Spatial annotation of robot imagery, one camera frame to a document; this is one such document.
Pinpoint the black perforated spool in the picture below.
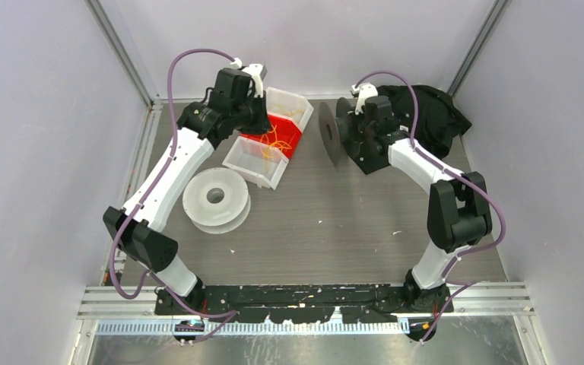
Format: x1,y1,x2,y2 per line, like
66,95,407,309
318,97,355,167

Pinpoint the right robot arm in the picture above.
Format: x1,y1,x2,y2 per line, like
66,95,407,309
336,96,493,313

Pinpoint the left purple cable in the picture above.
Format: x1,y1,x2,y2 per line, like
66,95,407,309
109,48,243,344

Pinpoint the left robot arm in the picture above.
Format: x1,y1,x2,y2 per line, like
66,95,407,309
103,64,270,315

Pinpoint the black cloth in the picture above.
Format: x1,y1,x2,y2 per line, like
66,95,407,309
377,85,472,159

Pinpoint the near white plastic bin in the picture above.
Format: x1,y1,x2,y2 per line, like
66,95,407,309
222,136,289,190

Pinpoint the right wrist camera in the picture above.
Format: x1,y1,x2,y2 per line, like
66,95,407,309
351,82,378,115

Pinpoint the red plastic bin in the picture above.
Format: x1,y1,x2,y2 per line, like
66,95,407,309
240,113,303,160

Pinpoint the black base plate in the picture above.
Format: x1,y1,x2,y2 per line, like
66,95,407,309
155,284,450,324

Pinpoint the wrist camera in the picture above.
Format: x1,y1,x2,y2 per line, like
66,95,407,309
351,82,378,115
230,58,268,98

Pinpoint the yellow cable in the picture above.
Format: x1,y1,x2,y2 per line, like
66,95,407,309
259,123,293,173
271,100,306,119

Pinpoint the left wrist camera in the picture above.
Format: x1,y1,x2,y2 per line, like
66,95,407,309
230,58,268,98

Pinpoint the far white plastic bin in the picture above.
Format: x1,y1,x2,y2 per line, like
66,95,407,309
265,87,314,132

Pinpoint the white plastic bin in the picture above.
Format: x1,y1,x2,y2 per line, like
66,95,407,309
222,136,289,190
265,87,314,132

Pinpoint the white perforated spool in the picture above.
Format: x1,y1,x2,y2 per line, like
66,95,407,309
182,167,251,234

